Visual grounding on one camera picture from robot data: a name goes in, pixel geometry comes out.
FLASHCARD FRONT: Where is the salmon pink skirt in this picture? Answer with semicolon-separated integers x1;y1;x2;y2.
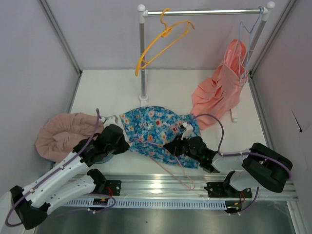
191;39;249;119

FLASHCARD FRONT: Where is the blue floral garment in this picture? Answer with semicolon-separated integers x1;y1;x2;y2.
119;106;199;169

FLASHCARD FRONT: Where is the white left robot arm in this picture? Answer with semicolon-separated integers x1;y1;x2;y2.
9;124;130;230

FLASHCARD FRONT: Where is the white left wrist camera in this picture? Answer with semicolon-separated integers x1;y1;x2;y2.
101;115;121;128

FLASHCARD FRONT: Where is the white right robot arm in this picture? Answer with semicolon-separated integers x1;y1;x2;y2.
164;135;293;197

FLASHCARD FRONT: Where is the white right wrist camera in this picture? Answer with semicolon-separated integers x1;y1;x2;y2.
180;122;194;140

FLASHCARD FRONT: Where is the orange plastic hanger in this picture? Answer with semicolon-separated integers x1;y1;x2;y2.
135;7;195;78

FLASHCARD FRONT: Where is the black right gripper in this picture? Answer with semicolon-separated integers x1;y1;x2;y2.
164;133;201;163

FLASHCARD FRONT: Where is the dusty pink pleated garment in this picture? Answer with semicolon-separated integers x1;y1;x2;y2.
35;113;104;163

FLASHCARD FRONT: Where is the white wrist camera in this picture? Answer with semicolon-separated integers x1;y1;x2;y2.
180;122;194;140
101;115;121;128

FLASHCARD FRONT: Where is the white slotted cable duct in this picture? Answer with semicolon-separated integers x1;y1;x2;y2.
64;197;227;210

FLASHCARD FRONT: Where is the white and silver clothes rack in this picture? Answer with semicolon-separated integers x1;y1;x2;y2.
137;1;275;122

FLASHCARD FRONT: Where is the blue wire hanger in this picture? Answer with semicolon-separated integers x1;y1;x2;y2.
237;6;265;87

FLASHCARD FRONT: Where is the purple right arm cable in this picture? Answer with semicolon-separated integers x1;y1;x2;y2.
187;113;293;178

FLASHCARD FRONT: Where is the aluminium mounting rail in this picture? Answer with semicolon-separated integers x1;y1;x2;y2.
70;173;299;200

